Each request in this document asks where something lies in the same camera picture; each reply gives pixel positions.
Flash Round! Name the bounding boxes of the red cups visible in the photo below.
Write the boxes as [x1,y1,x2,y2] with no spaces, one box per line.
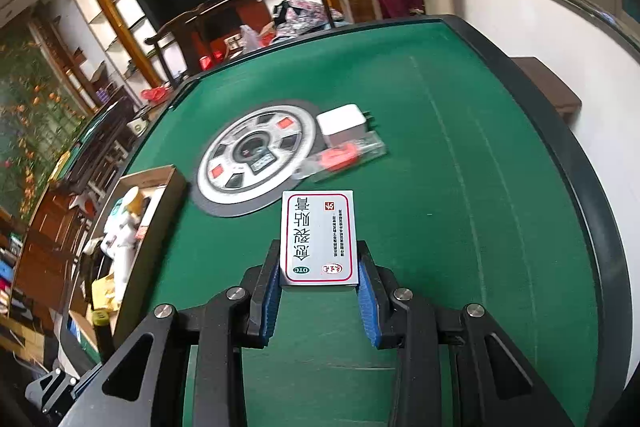
[198,50,227,71]

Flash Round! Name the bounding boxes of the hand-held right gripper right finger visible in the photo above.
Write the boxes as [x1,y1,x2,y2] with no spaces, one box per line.
[356,241,576,427]

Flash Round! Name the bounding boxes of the black stick with yellow tip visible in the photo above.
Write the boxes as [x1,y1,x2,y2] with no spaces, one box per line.
[95,311,117,358]

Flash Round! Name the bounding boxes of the floral patterned bag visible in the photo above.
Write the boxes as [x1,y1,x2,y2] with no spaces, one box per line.
[272,0,347,41]

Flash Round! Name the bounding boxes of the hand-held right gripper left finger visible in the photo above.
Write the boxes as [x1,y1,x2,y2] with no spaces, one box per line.
[60,239,283,427]

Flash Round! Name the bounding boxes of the white medicine box red border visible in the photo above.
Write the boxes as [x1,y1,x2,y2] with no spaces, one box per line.
[279,189,361,290]

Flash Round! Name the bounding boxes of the blue table control panel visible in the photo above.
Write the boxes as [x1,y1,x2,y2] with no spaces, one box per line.
[66,313,97,354]

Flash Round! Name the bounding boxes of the yellow packet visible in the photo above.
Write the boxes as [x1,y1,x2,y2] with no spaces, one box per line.
[91,273,124,311]

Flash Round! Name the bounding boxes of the pink plastic bag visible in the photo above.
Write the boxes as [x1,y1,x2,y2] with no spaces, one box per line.
[239,24,277,54]

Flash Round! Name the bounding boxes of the brown wooden stool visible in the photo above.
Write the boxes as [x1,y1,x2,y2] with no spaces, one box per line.
[510,56,584,124]

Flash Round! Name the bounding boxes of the dark wooden chair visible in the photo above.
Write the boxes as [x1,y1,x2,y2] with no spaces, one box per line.
[145,3,238,88]

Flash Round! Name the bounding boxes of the clear packet with red item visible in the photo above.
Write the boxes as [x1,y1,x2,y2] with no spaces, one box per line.
[292,134,388,182]

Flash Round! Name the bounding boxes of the red plastic bag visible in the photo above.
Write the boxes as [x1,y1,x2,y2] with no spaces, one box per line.
[140,86,172,106]

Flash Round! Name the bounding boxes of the white plastic bottle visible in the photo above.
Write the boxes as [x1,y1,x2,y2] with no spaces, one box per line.
[99,213,142,269]

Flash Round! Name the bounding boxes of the floral wall mural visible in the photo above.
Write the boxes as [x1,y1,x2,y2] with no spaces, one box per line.
[0,14,97,219]

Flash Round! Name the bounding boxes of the white charger adapter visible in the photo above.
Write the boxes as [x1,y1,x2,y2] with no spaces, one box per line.
[316,104,376,148]

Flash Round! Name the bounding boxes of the brown cardboard box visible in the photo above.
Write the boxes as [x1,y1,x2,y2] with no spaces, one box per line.
[67,164,191,358]

